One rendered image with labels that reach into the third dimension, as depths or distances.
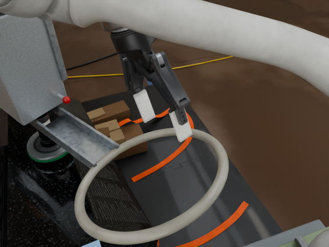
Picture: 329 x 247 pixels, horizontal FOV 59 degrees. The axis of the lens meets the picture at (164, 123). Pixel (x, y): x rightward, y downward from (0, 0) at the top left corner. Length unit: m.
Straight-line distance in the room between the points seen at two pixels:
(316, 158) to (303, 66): 2.37
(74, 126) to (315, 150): 2.17
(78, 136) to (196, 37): 0.92
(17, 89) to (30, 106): 0.09
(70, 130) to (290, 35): 0.98
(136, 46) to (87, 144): 0.73
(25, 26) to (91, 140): 0.46
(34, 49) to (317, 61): 0.93
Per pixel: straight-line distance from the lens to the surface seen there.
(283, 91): 3.41
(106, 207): 1.36
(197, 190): 2.31
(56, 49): 1.18
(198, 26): 0.34
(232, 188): 2.36
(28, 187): 1.45
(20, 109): 1.21
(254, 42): 0.40
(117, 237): 0.76
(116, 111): 2.76
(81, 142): 1.18
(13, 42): 1.10
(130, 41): 0.49
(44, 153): 1.47
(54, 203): 1.36
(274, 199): 2.42
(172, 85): 0.48
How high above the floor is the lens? 1.94
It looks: 44 degrees down
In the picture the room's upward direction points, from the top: straight up
